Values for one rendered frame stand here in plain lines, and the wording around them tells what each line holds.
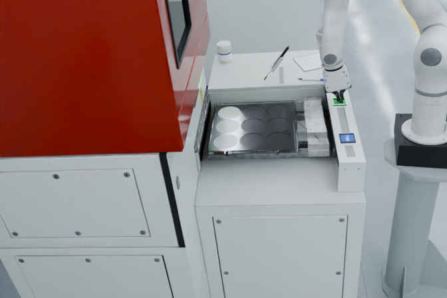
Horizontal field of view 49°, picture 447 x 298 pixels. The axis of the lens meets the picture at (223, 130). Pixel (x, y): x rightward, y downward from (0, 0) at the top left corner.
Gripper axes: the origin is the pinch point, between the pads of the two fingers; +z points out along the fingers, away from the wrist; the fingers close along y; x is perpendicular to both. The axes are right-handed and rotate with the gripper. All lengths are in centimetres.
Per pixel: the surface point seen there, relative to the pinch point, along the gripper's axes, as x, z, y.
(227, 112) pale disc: 5.1, -2.0, -49.2
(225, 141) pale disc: -17, -2, -48
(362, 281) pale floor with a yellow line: -16, 99, -8
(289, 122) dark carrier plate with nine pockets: -4.9, 3.7, -22.7
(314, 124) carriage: -4.3, 7.8, -12.5
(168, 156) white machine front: -65, -34, -52
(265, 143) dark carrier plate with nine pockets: -19.1, 1.5, -32.5
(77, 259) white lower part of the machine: -66, 1, -101
